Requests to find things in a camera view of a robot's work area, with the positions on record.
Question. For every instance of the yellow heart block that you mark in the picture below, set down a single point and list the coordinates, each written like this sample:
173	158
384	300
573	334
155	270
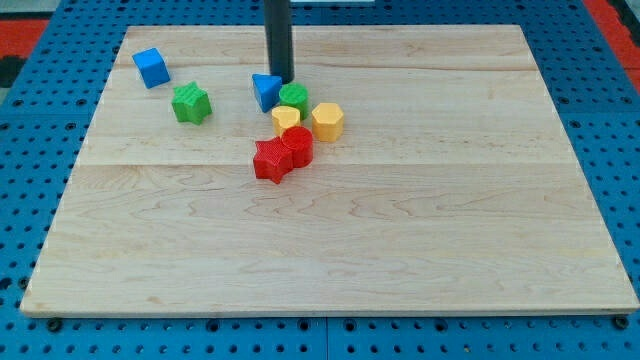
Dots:
284	117

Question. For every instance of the blue triangle block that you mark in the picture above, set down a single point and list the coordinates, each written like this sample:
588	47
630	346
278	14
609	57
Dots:
266	90

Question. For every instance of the blue cube block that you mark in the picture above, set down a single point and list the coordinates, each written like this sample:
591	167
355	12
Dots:
152	67

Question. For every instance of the light wooden board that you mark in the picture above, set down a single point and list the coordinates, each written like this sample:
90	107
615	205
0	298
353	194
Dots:
453	190

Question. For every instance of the red cylinder block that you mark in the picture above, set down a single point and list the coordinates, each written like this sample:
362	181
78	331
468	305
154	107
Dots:
299	140

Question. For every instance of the red star block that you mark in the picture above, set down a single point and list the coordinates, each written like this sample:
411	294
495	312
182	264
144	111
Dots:
273	160

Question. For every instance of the yellow hexagon block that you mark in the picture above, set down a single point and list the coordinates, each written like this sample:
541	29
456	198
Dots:
327	122

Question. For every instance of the green cylinder block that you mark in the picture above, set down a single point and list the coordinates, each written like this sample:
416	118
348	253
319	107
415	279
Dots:
295	95

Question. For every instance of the green star block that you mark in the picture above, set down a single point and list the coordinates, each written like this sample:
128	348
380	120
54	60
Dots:
191	104

